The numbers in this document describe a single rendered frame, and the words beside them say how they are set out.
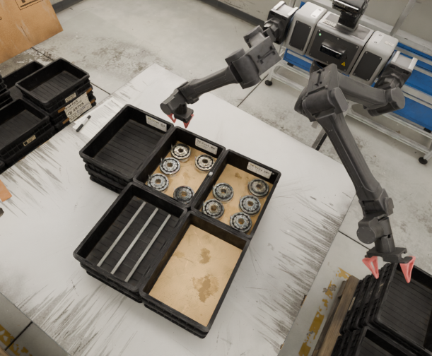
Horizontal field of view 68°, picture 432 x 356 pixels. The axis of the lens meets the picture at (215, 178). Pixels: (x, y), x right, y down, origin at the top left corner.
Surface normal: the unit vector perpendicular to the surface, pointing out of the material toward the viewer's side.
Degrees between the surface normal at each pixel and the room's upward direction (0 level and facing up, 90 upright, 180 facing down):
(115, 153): 0
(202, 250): 0
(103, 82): 0
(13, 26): 74
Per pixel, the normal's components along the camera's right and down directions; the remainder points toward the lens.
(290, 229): 0.10, -0.55
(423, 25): -0.55, 0.66
